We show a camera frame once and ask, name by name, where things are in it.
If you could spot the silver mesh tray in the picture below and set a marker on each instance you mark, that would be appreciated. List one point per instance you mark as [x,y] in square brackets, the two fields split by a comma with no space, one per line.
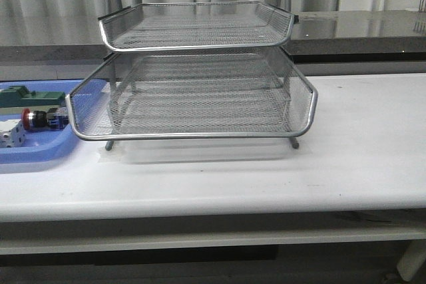
[199,106]
[186,26]
[89,102]

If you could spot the red emergency stop button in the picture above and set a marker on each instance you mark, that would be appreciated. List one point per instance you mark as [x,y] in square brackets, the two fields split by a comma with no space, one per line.
[56,118]

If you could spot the silver mesh bottom tray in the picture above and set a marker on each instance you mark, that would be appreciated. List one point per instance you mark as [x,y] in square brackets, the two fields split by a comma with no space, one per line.
[199,106]

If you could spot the silver mesh top tray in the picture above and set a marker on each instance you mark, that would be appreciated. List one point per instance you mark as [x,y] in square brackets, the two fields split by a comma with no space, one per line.
[186,26]

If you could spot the blue plastic tray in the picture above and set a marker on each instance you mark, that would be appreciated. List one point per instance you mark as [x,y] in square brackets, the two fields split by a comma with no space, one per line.
[44,145]

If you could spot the steel back counter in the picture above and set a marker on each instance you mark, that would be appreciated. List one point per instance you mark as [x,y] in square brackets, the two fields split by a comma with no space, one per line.
[341,36]

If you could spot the white metal block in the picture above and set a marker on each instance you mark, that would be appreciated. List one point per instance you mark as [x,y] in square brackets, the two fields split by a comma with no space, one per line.
[12,133]

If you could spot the green electrical module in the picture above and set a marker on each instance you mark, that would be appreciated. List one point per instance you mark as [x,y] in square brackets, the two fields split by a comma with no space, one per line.
[15,98]

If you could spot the white table leg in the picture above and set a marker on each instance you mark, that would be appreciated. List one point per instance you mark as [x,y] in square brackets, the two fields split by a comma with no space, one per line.
[412,260]

